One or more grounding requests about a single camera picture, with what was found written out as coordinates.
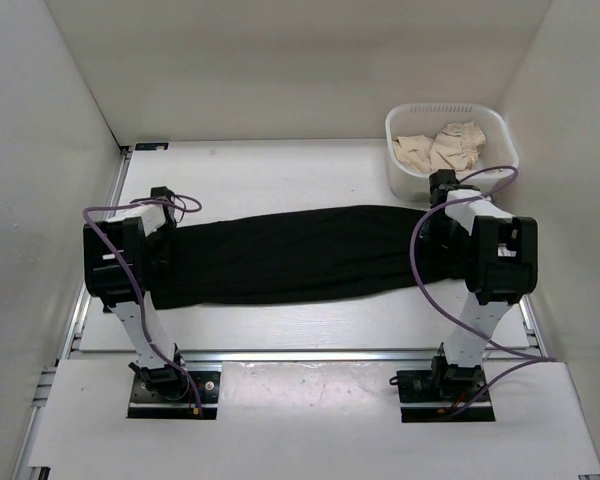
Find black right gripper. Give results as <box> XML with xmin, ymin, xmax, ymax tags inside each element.
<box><xmin>419</xmin><ymin>212</ymin><xmax>458</xmax><ymax>253</ymax></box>

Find black trousers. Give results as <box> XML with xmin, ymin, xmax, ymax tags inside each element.
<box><xmin>150</xmin><ymin>205</ymin><xmax>463</xmax><ymax>310</ymax></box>

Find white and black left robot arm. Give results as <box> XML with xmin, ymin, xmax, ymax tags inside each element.
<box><xmin>82</xmin><ymin>187</ymin><xmax>200</xmax><ymax>403</ymax></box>

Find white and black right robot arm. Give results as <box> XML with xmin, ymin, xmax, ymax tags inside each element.
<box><xmin>409</xmin><ymin>169</ymin><xmax>538</xmax><ymax>400</ymax></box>

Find beige trousers in basket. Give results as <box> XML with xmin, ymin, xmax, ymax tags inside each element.
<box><xmin>392</xmin><ymin>121</ymin><xmax>487</xmax><ymax>174</ymax></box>

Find white plastic laundry basket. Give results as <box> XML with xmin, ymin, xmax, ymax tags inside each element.
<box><xmin>385</xmin><ymin>102</ymin><xmax>519</xmax><ymax>201</ymax></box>

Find black corner label sticker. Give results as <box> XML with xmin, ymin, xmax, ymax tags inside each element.
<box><xmin>134</xmin><ymin>142</ymin><xmax>169</xmax><ymax>151</ymax></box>

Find white front cover board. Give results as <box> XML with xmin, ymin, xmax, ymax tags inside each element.
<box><xmin>29</xmin><ymin>360</ymin><xmax>600</xmax><ymax>479</ymax></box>

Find aluminium left frame rail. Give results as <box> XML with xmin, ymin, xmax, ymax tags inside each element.
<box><xmin>9</xmin><ymin>145</ymin><xmax>132</xmax><ymax>480</ymax></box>

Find aluminium front frame rail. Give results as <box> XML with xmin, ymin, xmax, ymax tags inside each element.
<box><xmin>67</xmin><ymin>349</ymin><xmax>523</xmax><ymax>363</ymax></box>

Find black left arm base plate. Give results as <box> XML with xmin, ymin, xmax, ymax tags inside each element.
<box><xmin>127</xmin><ymin>363</ymin><xmax>221</xmax><ymax>420</ymax></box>

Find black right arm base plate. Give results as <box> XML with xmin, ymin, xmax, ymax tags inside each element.
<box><xmin>389</xmin><ymin>370</ymin><xmax>496</xmax><ymax>423</ymax></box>

